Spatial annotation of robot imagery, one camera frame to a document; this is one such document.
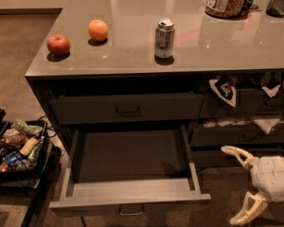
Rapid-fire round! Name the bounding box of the green white soda can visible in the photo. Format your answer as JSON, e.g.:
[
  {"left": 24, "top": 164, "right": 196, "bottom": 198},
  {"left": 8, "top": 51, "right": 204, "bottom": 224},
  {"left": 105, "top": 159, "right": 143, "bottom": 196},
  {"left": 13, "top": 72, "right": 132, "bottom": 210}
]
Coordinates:
[{"left": 154, "top": 18, "right": 175, "bottom": 59}]

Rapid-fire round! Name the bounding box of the grey counter cabinet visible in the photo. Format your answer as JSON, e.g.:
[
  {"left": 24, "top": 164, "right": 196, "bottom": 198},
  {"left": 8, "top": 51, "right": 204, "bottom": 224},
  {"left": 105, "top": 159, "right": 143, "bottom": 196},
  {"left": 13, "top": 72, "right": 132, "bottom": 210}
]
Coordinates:
[{"left": 26, "top": 0, "right": 284, "bottom": 173}]

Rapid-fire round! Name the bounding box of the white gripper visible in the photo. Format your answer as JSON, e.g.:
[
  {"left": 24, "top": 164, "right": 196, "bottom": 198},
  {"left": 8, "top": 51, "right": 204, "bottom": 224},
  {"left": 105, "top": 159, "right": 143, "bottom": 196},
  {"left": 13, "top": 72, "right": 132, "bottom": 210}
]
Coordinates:
[{"left": 221, "top": 145, "right": 284, "bottom": 225}]

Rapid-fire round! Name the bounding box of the black bin of snacks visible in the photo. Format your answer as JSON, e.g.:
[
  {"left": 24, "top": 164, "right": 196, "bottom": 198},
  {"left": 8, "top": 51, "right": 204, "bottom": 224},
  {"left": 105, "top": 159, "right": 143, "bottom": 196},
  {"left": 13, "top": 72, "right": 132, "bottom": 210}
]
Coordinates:
[{"left": 0, "top": 108, "right": 49, "bottom": 186}]

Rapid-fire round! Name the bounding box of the orange fruit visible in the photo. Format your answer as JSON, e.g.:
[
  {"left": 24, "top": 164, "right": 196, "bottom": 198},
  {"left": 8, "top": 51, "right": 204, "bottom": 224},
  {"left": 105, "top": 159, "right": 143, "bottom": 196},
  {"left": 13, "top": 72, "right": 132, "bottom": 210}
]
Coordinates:
[{"left": 88, "top": 20, "right": 108, "bottom": 42}]

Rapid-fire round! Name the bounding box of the black white chip bag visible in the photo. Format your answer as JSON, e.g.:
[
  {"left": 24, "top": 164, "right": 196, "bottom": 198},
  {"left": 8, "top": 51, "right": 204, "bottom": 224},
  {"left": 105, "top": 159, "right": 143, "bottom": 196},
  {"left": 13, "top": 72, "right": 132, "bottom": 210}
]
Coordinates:
[{"left": 209, "top": 76, "right": 237, "bottom": 107}]

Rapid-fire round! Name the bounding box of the white snack packet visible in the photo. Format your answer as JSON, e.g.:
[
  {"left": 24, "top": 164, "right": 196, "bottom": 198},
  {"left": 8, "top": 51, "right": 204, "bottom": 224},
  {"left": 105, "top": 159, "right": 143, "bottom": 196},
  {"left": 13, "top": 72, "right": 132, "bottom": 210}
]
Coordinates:
[{"left": 251, "top": 115, "right": 280, "bottom": 135}]

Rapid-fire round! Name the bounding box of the red apple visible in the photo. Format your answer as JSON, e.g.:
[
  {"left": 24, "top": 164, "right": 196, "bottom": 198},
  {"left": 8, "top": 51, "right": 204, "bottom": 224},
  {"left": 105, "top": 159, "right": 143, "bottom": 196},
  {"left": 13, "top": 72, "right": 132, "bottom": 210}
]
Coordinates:
[{"left": 47, "top": 34, "right": 70, "bottom": 57}]

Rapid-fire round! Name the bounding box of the grey drawer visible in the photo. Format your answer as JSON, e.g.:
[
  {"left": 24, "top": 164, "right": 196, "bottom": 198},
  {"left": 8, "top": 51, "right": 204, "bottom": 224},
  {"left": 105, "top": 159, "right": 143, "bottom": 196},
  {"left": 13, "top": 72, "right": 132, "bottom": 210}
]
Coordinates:
[
  {"left": 49, "top": 92, "right": 204, "bottom": 125},
  {"left": 192, "top": 147, "right": 284, "bottom": 168},
  {"left": 199, "top": 89, "right": 284, "bottom": 118},
  {"left": 190, "top": 124, "right": 284, "bottom": 147},
  {"left": 50, "top": 126, "right": 211, "bottom": 217}
]

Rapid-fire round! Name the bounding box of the large snack jar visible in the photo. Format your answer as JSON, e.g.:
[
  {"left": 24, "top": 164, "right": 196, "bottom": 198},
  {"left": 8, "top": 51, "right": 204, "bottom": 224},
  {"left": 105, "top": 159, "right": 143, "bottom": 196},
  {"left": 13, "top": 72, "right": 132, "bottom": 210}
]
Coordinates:
[{"left": 204, "top": 0, "right": 244, "bottom": 18}]

